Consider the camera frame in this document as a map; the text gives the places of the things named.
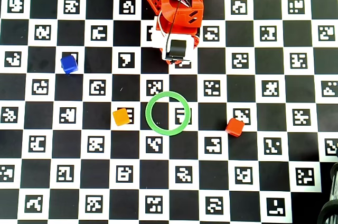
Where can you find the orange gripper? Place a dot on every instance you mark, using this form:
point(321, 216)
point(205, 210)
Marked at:
point(178, 49)

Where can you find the red cube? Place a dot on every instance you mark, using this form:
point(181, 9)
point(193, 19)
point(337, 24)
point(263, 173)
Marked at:
point(234, 126)

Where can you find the orange cube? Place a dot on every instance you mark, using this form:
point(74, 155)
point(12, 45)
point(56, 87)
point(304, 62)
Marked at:
point(121, 117)

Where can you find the blue cube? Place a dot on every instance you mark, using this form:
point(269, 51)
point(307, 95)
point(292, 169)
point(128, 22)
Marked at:
point(69, 63)

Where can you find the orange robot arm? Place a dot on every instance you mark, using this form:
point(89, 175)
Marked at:
point(185, 27)

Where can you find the checkerboard marker board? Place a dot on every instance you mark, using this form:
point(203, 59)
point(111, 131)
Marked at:
point(68, 92)

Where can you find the black ribbed stand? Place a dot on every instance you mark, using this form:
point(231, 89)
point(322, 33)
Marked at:
point(327, 213)

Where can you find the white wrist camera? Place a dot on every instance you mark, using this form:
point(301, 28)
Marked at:
point(177, 49)

